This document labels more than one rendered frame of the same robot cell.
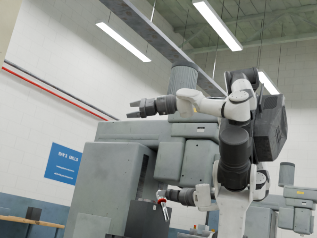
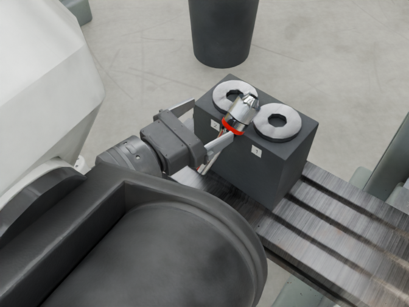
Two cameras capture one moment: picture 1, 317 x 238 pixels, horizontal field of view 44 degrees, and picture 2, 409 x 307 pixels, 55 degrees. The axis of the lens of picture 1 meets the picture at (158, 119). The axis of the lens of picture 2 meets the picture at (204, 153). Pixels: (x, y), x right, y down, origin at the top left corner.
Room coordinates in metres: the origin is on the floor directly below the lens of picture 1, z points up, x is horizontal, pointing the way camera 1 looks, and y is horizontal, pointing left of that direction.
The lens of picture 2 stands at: (2.04, -0.58, 1.72)
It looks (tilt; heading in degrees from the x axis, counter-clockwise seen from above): 53 degrees down; 91
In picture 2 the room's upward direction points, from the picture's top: straight up
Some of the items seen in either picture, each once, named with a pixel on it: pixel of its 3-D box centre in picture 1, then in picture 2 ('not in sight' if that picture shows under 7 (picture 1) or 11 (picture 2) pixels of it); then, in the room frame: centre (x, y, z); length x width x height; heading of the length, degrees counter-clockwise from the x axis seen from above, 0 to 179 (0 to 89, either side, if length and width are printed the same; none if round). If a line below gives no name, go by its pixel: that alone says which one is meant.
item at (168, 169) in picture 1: (176, 164); not in sight; (2.62, -0.17, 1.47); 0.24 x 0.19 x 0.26; 144
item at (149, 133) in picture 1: (145, 137); not in sight; (2.80, 0.07, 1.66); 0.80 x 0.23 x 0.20; 54
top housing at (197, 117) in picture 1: (206, 116); not in sight; (2.52, -0.32, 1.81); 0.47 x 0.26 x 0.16; 54
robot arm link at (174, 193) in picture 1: (182, 197); (156, 153); (1.95, -0.18, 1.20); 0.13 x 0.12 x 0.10; 130
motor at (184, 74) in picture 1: (182, 86); not in sight; (2.65, -0.13, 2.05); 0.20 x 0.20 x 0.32
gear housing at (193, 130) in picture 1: (200, 134); not in sight; (2.53, -0.30, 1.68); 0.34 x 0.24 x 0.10; 54
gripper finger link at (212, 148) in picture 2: not in sight; (220, 146); (2.06, -0.17, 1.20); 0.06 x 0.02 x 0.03; 40
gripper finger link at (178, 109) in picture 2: (161, 193); (178, 108); (1.98, -0.08, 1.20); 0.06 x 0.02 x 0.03; 40
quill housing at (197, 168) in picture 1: (201, 165); not in sight; (2.51, -0.33, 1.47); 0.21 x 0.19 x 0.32; 144
